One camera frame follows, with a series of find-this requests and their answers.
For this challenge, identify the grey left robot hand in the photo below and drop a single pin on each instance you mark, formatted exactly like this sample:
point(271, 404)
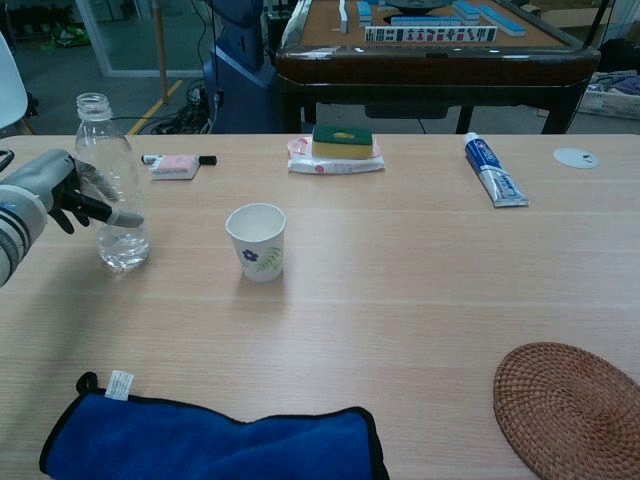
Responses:
point(45, 175)

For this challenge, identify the clear plastic water bottle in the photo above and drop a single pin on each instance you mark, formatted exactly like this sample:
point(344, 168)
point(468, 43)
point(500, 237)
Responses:
point(125, 245)

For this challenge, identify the flower print paper cup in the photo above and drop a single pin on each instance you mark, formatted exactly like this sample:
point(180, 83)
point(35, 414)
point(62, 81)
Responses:
point(260, 260)

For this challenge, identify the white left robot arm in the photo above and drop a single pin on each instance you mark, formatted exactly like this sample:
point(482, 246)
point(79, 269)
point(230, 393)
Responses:
point(15, 225)

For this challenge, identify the white chair wooden legs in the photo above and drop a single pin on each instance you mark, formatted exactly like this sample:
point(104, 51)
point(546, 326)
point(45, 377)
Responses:
point(10, 90)

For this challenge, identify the pink eraser block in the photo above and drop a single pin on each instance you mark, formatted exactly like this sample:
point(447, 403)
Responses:
point(175, 166)

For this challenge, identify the green bag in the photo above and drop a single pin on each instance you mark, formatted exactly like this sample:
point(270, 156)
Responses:
point(65, 37)

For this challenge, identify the black marker pen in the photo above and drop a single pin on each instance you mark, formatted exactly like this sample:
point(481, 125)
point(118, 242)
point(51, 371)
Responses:
point(207, 160)

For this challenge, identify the wooden pole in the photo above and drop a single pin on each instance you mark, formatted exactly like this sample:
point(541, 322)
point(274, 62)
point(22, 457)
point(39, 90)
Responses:
point(161, 60)

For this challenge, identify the white floor power strip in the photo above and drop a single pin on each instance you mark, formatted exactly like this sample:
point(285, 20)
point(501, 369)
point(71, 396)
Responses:
point(196, 96)

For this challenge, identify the blue chair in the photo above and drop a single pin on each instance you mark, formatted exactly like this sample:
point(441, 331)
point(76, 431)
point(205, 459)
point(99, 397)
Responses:
point(240, 85)

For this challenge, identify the white pink wipes pack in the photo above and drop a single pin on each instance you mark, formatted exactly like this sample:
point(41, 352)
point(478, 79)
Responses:
point(330, 168)

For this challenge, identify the green yellow sponge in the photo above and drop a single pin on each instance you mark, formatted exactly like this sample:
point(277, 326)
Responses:
point(342, 147)

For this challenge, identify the blue microfiber cloth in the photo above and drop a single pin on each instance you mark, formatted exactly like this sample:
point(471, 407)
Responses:
point(200, 445)

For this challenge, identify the blue mahjong tile row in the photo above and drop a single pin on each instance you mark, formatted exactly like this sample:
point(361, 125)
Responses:
point(364, 12)
point(425, 20)
point(502, 21)

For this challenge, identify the dark wood mahjong table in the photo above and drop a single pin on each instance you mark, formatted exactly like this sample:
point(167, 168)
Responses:
point(430, 65)

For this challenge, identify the face-up mahjong tile row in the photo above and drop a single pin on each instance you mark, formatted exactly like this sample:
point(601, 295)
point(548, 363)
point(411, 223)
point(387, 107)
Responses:
point(430, 34)

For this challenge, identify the blue white toothpaste tube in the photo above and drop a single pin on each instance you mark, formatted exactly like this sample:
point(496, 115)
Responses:
point(492, 167)

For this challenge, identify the white plastic basket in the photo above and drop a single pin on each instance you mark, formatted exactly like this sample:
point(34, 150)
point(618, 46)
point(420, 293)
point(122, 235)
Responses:
point(610, 105)

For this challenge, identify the round woven rattan coaster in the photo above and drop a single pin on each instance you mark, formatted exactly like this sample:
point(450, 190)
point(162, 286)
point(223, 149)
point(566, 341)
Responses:
point(565, 410)

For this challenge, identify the clothes pile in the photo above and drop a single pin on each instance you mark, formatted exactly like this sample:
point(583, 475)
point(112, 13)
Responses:
point(620, 82)

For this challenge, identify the black bag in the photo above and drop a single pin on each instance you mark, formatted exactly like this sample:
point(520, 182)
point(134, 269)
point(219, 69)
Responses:
point(620, 55)

